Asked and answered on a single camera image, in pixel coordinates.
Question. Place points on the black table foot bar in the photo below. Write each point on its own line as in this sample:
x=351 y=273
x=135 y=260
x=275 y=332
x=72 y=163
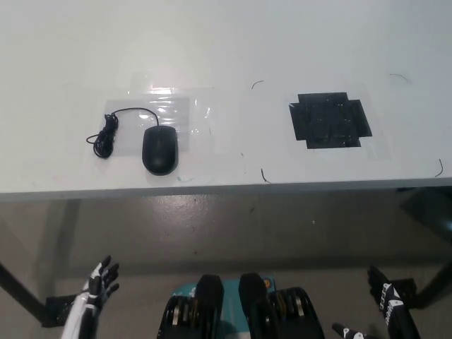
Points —
x=21 y=287
x=438 y=282

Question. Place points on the grey metal table leg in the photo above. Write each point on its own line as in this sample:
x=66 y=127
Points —
x=65 y=229

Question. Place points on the black computer mouse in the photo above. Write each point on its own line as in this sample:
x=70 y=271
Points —
x=159 y=150

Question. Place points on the clear plastic tape sheet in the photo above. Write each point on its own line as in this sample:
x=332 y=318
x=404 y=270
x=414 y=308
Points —
x=169 y=106

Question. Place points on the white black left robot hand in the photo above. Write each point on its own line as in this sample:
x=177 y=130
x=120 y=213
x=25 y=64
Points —
x=83 y=314

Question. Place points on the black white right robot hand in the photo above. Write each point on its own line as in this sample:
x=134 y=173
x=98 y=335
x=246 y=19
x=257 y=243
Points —
x=390 y=300

